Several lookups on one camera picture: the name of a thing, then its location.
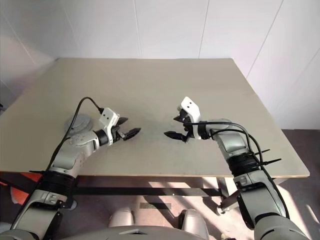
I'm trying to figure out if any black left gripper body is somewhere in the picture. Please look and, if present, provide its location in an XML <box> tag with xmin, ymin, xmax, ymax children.
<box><xmin>112</xmin><ymin>125</ymin><xmax>126</xmax><ymax>144</ymax></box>

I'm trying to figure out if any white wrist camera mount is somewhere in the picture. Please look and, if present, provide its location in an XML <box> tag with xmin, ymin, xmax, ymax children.
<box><xmin>98</xmin><ymin>107</ymin><xmax>120</xmax><ymax>146</ymax></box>
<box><xmin>176</xmin><ymin>96</ymin><xmax>208</xmax><ymax>141</ymax></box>

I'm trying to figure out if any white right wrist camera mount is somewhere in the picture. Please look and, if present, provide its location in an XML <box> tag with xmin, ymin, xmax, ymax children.
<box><xmin>176</xmin><ymin>96</ymin><xmax>208</xmax><ymax>141</ymax></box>

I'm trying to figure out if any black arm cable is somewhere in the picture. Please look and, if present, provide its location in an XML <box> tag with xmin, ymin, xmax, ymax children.
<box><xmin>34</xmin><ymin>96</ymin><xmax>105</xmax><ymax>191</ymax></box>
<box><xmin>184</xmin><ymin>119</ymin><xmax>291</xmax><ymax>221</ymax></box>

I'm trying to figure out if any round silver motor housing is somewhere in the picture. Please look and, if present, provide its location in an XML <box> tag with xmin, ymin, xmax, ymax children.
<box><xmin>63</xmin><ymin>116</ymin><xmax>95</xmax><ymax>136</ymax></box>

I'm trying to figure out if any grey round motor lid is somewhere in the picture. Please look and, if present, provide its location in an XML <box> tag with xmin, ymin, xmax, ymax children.
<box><xmin>72</xmin><ymin>113</ymin><xmax>91</xmax><ymax>127</ymax></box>

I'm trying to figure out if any grey table leg with caster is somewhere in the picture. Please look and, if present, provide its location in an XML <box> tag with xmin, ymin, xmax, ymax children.
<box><xmin>216</xmin><ymin>177</ymin><xmax>241</xmax><ymax>216</ymax></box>

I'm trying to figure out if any beige robot leg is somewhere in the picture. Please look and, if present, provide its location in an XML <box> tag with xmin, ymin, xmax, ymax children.
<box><xmin>181</xmin><ymin>208</ymin><xmax>209</xmax><ymax>233</ymax></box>
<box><xmin>108</xmin><ymin>206</ymin><xmax>137</xmax><ymax>228</ymax></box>

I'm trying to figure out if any beige robot left leg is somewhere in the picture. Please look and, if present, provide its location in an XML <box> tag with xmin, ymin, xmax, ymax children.
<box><xmin>108</xmin><ymin>206</ymin><xmax>137</xmax><ymax>228</ymax></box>

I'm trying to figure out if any grey robot torso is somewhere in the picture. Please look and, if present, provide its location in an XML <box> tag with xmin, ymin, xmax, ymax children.
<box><xmin>57</xmin><ymin>224</ymin><xmax>253</xmax><ymax>240</ymax></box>

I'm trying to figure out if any beige robot right leg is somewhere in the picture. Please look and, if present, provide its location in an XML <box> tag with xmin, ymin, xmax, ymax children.
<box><xmin>181</xmin><ymin>208</ymin><xmax>209</xmax><ymax>233</ymax></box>

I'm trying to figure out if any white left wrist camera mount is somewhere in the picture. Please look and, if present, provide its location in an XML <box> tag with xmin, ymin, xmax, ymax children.
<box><xmin>98</xmin><ymin>107</ymin><xmax>120</xmax><ymax>146</ymax></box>

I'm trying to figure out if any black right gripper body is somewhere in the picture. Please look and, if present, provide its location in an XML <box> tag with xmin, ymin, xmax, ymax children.
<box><xmin>182</xmin><ymin>116</ymin><xmax>195</xmax><ymax>142</ymax></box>

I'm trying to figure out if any black metal table frame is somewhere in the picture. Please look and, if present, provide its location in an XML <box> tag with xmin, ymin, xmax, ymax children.
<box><xmin>0</xmin><ymin>174</ymin><xmax>223</xmax><ymax>198</ymax></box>

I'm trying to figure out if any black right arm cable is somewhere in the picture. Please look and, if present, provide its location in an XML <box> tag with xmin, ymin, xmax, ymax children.
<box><xmin>184</xmin><ymin>119</ymin><xmax>291</xmax><ymax>221</ymax></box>

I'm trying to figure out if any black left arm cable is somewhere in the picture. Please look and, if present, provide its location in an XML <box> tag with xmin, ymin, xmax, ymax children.
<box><xmin>34</xmin><ymin>96</ymin><xmax>105</xmax><ymax>191</ymax></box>

